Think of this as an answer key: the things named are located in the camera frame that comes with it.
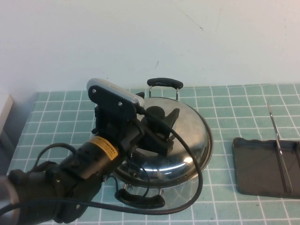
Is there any stainless steel cooking pot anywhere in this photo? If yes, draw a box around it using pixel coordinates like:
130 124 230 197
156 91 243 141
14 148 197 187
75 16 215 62
113 78 215 213

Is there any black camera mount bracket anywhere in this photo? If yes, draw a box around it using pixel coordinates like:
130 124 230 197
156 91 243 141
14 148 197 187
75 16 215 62
88 85 138 141

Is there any steel pot lid black knob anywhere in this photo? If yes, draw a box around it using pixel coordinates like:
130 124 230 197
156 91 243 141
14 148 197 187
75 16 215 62
112 97 214 188

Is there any green tiled tablecloth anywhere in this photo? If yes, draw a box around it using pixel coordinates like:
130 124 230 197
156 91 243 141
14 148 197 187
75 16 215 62
0 83 300 225

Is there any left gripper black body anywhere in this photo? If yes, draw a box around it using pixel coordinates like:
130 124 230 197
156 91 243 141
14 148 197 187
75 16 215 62
117 121 174 158

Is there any thick black camera cable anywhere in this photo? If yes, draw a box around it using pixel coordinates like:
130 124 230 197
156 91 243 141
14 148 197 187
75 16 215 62
0 105 204 213

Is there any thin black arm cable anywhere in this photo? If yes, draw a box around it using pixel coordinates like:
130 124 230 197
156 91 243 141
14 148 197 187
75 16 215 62
35 142 79 169

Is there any white beige side board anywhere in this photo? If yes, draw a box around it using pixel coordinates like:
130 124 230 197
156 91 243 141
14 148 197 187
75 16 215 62
0 93 19 150

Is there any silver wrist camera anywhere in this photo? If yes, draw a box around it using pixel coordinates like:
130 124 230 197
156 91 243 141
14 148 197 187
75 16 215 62
86 77 146 111

